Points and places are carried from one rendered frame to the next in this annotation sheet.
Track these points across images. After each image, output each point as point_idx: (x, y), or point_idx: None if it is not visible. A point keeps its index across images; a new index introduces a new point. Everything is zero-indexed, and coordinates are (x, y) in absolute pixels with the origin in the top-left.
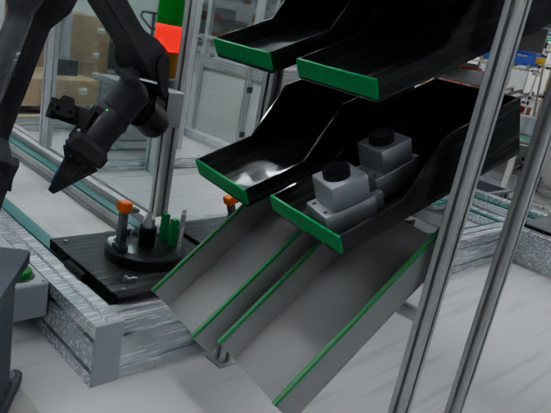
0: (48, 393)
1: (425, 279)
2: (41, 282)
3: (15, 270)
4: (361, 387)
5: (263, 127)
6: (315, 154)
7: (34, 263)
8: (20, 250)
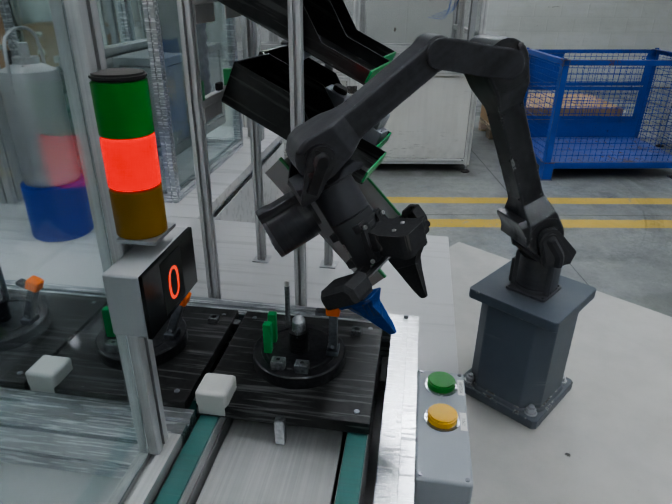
0: (443, 369)
1: None
2: (425, 370)
3: (491, 274)
4: (248, 289)
5: None
6: None
7: (412, 398)
8: (476, 289)
